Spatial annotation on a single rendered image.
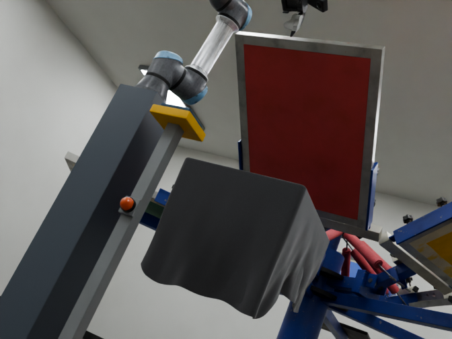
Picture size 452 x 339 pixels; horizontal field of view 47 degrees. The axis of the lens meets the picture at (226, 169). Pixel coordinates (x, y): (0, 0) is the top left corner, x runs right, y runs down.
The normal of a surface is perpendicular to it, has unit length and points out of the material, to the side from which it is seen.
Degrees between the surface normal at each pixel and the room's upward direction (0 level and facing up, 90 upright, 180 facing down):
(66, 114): 90
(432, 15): 180
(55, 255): 90
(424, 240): 148
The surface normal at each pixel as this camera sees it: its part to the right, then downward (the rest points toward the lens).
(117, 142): -0.26, -0.45
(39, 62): 0.87, 0.21
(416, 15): -0.39, 0.86
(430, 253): -0.01, 0.70
